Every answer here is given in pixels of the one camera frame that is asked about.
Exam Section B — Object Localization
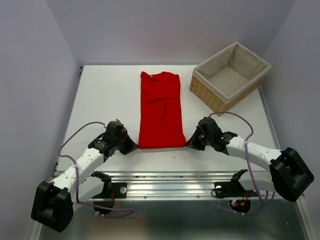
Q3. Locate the red t shirt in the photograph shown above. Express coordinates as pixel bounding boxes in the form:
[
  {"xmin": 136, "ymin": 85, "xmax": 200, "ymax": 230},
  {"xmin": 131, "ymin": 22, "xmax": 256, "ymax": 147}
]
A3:
[{"xmin": 138, "ymin": 71, "xmax": 186, "ymax": 149}]

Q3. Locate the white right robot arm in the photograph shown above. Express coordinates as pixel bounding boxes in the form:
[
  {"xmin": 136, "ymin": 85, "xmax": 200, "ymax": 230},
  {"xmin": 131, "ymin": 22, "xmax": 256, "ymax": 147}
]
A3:
[{"xmin": 186, "ymin": 117, "xmax": 315, "ymax": 202}]

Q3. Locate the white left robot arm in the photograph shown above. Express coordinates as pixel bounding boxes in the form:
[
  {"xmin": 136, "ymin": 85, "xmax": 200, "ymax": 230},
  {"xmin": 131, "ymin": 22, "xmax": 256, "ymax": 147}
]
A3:
[{"xmin": 30, "ymin": 120, "xmax": 138, "ymax": 233}]

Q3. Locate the wicker basket with cloth liner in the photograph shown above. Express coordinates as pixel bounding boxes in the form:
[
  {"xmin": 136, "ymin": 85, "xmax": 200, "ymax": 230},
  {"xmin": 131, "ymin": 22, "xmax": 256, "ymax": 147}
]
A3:
[{"xmin": 189, "ymin": 42, "xmax": 272, "ymax": 116}]

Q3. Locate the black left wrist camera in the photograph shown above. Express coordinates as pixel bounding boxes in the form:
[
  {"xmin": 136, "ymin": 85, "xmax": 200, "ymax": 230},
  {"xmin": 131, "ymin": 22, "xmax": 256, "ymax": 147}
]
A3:
[{"xmin": 113, "ymin": 119, "xmax": 123, "ymax": 126}]

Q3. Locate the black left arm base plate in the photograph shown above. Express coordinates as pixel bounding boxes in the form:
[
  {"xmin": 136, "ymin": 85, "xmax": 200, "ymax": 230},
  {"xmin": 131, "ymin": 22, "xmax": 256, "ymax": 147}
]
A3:
[{"xmin": 90, "ymin": 171, "xmax": 128, "ymax": 199}]

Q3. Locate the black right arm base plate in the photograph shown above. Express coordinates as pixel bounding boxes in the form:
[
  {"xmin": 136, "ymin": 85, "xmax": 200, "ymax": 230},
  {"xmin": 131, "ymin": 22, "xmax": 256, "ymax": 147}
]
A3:
[{"xmin": 211, "ymin": 169, "xmax": 258, "ymax": 199}]

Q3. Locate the aluminium rail frame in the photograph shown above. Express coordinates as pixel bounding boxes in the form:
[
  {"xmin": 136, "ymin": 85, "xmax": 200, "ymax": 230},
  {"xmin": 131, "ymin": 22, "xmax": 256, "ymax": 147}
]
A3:
[{"xmin": 36, "ymin": 65, "xmax": 312, "ymax": 240}]

